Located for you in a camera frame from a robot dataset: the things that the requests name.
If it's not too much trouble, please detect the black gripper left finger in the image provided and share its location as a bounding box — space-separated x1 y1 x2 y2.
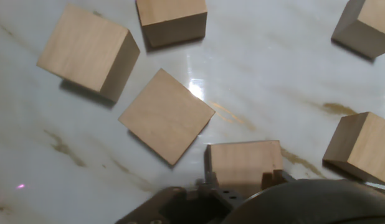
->
115 146 245 224

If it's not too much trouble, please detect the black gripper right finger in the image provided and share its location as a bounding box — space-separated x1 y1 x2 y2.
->
261 169 295 191

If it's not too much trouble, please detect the large wooden cube block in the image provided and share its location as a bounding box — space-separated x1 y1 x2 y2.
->
118 68 216 167
36 3 141 103
331 0 385 60
135 0 208 49
207 139 284 198
322 111 385 187

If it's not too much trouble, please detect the white marble pattern mat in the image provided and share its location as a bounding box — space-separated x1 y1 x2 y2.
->
0 0 385 224

